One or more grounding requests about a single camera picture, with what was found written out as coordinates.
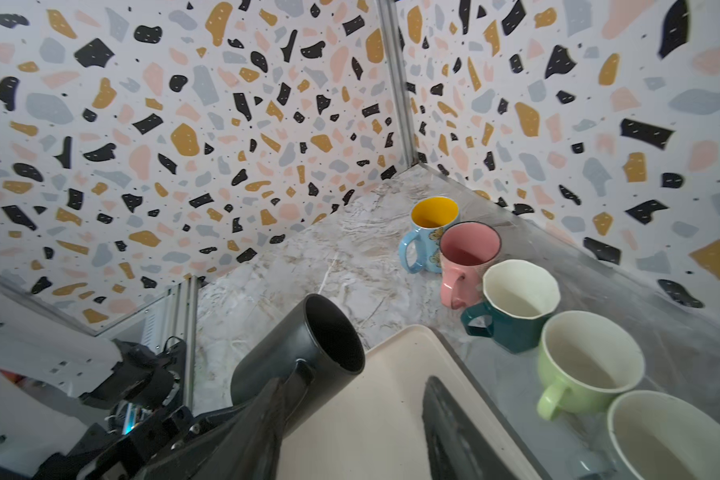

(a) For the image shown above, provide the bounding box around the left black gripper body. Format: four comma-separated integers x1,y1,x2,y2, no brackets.
34,403,258,479

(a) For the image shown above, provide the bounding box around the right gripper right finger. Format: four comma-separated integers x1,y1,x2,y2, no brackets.
422,376,516,479

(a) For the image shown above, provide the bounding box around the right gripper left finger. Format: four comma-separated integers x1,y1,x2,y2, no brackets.
135,379,286,479

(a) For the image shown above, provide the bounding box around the black mug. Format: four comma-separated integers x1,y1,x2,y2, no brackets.
230,293,366,433

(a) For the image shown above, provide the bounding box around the light green mug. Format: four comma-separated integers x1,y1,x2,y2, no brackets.
537,311,646,421

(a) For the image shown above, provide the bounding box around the dark green mug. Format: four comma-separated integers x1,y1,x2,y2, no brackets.
460,259,561,354

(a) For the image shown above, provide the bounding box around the grey mug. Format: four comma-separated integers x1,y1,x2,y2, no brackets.
569,390,720,479

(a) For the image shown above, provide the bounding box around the pink patterned mug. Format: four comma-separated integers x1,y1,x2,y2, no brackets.
440,221,502,310

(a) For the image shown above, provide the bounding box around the light blue yellow-inside mug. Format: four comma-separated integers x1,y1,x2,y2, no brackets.
398,196,460,274

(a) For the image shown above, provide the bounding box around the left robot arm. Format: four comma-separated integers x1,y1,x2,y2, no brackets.
0,285,281,479

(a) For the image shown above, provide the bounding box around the cream plastic tray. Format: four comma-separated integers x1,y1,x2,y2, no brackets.
277,325,547,479

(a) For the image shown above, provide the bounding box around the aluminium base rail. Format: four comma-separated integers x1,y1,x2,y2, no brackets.
96,276,204,410

